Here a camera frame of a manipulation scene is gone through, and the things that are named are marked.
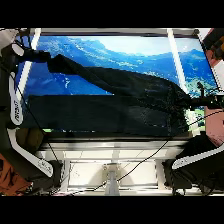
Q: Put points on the dark blue jeans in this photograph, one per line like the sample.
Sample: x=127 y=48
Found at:
x=110 y=113

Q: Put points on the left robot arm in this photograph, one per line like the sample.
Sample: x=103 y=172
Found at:
x=16 y=110

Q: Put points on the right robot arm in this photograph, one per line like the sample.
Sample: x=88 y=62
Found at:
x=196 y=158

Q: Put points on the olive garment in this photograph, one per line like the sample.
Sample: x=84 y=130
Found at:
x=31 y=136

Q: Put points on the black garment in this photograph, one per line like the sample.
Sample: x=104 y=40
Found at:
x=205 y=145

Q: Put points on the pink garment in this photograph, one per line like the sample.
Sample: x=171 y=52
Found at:
x=215 y=130

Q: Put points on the brown garment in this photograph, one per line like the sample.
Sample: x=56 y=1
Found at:
x=11 y=181

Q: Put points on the red checked garment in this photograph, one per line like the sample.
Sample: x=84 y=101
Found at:
x=215 y=43

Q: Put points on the silver frame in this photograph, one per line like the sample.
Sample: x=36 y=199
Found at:
x=113 y=146

